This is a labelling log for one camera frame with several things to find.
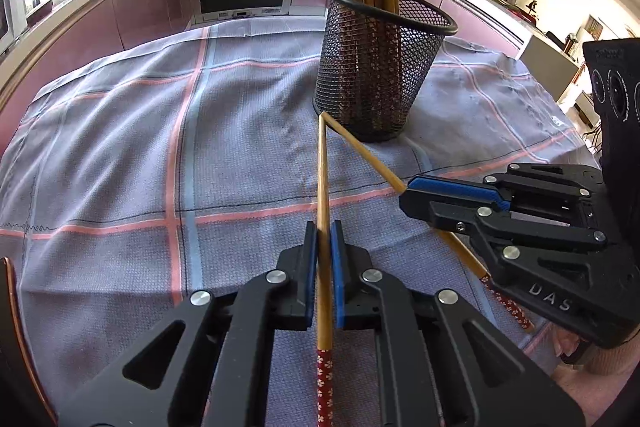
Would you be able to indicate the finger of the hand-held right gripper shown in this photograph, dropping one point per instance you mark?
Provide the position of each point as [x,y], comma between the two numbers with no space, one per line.
[460,189]
[420,209]

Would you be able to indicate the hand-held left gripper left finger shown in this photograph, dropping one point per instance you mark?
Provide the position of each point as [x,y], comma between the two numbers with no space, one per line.
[312,274]

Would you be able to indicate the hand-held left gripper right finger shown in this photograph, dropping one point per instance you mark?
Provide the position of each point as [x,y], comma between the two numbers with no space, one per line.
[336,274]

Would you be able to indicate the black mesh holder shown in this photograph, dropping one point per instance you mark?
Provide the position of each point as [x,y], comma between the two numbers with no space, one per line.
[370,82]

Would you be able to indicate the person's right forearm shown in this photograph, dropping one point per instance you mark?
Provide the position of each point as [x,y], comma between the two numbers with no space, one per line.
[590,387]

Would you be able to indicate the white low cabinet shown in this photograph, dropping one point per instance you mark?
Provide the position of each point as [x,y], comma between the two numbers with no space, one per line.
[547,67]

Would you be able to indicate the grey plaid tablecloth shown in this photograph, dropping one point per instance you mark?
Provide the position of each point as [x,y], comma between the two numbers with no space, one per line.
[125,157]

